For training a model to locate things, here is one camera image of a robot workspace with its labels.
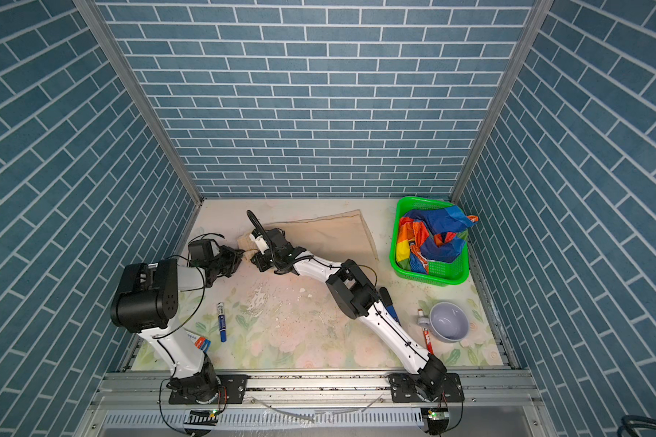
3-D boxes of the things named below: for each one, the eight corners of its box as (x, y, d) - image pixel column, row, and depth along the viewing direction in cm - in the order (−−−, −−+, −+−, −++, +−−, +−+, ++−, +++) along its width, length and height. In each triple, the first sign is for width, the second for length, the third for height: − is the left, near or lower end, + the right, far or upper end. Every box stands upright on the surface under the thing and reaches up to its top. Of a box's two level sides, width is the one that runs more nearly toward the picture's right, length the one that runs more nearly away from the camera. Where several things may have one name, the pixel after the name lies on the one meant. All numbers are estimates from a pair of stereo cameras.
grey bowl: (427, 345, 83) (433, 338, 78) (420, 310, 90) (426, 301, 85) (465, 346, 83) (474, 338, 78) (455, 310, 90) (462, 302, 85)
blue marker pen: (222, 343, 84) (220, 341, 82) (218, 305, 91) (216, 303, 90) (228, 341, 84) (226, 339, 83) (224, 304, 92) (222, 301, 90)
